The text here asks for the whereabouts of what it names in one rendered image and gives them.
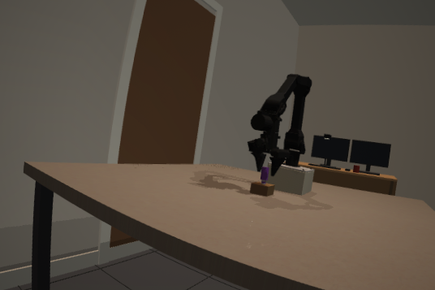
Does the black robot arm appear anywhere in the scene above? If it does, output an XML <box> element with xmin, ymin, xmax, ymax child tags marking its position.
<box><xmin>248</xmin><ymin>74</ymin><xmax>312</xmax><ymax>167</ymax></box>

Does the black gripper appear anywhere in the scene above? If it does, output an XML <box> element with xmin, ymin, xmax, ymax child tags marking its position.
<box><xmin>249</xmin><ymin>132</ymin><xmax>290</xmax><ymax>176</ymax></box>

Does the purple marker cap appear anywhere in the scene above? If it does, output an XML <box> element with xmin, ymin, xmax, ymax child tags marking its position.
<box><xmin>261</xmin><ymin>167</ymin><xmax>269</xmax><ymax>181</ymax></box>

